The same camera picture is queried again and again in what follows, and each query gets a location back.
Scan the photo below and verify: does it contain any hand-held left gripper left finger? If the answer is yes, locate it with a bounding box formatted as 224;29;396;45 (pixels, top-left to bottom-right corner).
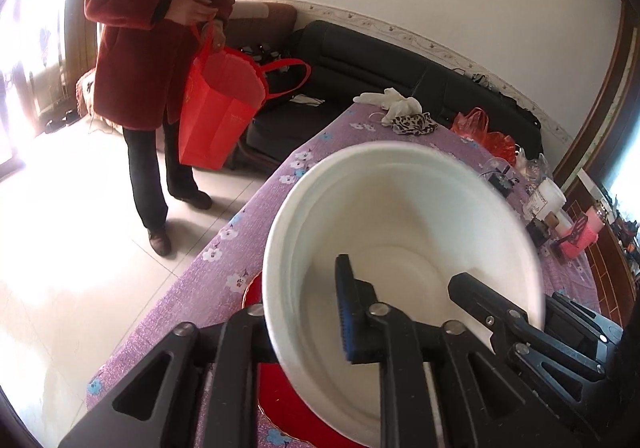
57;303;278;448

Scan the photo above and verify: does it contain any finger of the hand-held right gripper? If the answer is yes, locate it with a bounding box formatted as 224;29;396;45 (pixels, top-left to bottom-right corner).
542;293;626;354
447;272;608;381

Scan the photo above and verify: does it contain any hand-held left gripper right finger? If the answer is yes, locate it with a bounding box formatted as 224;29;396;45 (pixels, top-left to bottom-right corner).
334;254;581;448

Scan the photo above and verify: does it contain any large red glass plate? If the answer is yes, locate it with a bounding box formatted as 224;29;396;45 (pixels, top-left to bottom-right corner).
241;272;361;448

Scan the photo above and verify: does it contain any large white bowl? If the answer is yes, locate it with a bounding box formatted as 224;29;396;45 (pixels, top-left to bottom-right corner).
262;142;547;448

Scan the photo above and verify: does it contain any black phone stand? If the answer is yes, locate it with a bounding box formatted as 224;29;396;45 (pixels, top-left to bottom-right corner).
557;215;588;243

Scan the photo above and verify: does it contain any bottle with pink knitted sleeve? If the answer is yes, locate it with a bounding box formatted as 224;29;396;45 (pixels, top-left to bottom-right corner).
560;208;606;259

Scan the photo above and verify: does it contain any purple floral tablecloth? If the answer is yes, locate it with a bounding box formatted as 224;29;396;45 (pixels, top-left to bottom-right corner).
86;102;621;448

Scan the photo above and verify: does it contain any white plastic jar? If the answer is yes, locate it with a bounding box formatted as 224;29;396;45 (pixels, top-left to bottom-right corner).
522;178;567;221

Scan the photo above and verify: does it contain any clear drinking glass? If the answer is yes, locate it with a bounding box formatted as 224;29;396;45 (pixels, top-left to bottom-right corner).
520;153;551;183

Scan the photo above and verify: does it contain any red plastic bag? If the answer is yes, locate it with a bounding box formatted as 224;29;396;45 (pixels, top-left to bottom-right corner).
451;108;517;166

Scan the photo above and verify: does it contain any red tote bag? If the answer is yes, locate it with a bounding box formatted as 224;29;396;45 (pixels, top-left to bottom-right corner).
178;20;312;172

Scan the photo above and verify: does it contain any black sofa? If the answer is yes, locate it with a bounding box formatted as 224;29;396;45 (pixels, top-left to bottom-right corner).
240;20;544;169

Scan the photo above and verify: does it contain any chair with beige cover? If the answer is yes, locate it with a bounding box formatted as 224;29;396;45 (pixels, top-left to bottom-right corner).
75;68;126;133

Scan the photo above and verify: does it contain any brown armchair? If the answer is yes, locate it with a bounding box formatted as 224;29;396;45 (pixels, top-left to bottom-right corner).
227;2;298;36

